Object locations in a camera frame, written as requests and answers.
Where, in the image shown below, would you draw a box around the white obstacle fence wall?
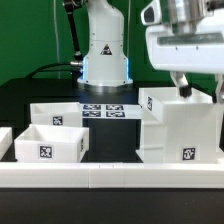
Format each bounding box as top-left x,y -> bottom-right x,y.
0,126 -> 224,190

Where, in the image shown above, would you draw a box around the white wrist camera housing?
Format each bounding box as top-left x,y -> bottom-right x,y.
141,0 -> 168,26

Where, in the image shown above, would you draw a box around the fiducial marker sheet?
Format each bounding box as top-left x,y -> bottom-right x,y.
82,104 -> 142,120

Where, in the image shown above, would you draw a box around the white drawer tray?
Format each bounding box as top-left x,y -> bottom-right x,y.
30,102 -> 82,127
14,124 -> 89,163

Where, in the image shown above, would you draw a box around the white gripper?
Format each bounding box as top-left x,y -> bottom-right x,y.
146,16 -> 224,103

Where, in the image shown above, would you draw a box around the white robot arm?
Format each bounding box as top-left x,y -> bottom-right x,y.
63,0 -> 224,103

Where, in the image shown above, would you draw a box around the white front drawer tray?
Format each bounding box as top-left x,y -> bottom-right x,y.
14,124 -> 89,163

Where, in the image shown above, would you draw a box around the white drawer cabinet box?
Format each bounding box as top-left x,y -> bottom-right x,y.
137,87 -> 224,163

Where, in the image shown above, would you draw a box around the white rear drawer tray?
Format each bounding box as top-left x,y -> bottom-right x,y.
30,102 -> 82,127

